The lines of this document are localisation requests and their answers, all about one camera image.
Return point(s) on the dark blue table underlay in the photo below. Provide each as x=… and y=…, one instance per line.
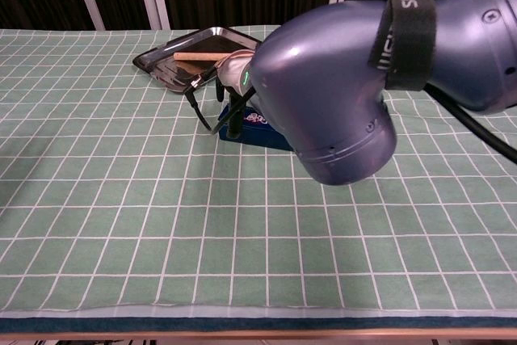
x=242, y=325

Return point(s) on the stainless steel tray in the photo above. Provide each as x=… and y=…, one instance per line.
x=169, y=66

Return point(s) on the green checked tablecloth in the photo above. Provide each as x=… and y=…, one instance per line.
x=161, y=199

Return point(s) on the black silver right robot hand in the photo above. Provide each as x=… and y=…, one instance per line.
x=234, y=70

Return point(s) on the blue rectangular box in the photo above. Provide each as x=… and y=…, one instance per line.
x=258, y=135

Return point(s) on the wooden stick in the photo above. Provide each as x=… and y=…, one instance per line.
x=198, y=56

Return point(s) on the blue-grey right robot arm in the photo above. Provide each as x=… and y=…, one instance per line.
x=323, y=98

